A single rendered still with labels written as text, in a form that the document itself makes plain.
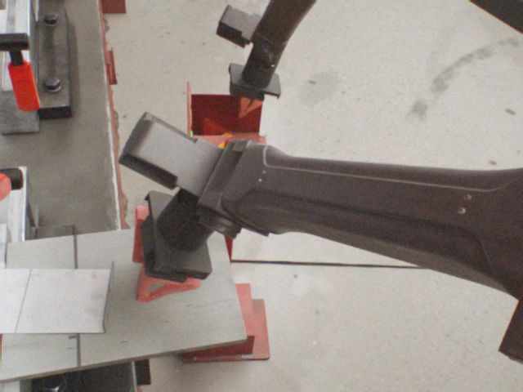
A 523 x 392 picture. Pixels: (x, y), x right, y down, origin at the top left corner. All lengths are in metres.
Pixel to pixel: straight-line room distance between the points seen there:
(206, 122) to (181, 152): 0.75
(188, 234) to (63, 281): 0.19
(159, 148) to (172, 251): 0.13
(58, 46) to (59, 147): 0.25
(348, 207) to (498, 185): 0.10
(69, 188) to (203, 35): 1.95
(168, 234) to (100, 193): 0.39
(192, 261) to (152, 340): 0.11
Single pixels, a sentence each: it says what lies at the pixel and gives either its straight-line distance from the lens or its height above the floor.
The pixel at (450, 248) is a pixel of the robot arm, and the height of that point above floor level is 1.42.
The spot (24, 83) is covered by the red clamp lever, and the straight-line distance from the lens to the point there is 0.72.
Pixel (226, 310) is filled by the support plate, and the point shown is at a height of 1.00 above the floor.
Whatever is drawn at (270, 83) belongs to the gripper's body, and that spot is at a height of 0.88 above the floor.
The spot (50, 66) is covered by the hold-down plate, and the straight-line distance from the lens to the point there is 1.23.
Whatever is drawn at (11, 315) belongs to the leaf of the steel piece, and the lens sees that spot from 0.76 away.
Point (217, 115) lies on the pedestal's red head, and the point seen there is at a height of 0.75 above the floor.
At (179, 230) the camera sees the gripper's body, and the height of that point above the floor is 1.13.
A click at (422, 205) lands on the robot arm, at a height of 1.41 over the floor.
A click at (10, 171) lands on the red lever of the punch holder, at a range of 0.53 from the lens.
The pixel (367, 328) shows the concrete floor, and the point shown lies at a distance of 1.95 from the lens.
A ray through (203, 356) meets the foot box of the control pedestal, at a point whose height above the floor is 0.01.
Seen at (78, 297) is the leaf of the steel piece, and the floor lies 1.00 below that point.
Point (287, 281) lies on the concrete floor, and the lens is 1.99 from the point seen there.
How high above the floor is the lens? 1.64
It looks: 48 degrees down
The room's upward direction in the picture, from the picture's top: 8 degrees clockwise
